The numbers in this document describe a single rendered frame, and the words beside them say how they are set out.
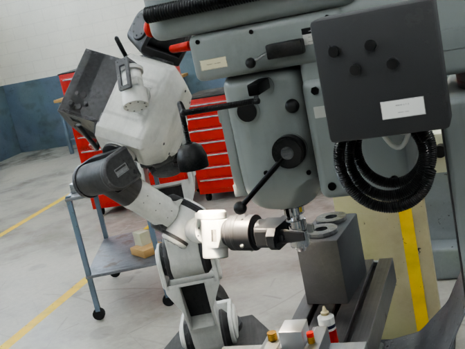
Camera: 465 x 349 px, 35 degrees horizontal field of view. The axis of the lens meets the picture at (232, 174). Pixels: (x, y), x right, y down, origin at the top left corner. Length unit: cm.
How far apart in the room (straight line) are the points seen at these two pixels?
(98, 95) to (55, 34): 1052
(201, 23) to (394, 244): 222
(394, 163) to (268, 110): 29
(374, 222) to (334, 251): 156
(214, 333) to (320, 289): 63
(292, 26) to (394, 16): 34
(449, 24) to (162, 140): 85
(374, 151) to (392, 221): 202
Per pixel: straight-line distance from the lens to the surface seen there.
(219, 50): 155
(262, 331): 283
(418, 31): 121
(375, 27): 121
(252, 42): 152
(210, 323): 254
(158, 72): 200
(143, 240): 487
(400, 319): 372
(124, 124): 196
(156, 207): 201
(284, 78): 154
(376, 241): 357
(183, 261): 236
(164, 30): 158
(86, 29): 1221
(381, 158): 151
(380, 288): 211
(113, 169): 191
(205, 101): 672
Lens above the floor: 178
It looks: 13 degrees down
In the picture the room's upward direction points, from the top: 12 degrees counter-clockwise
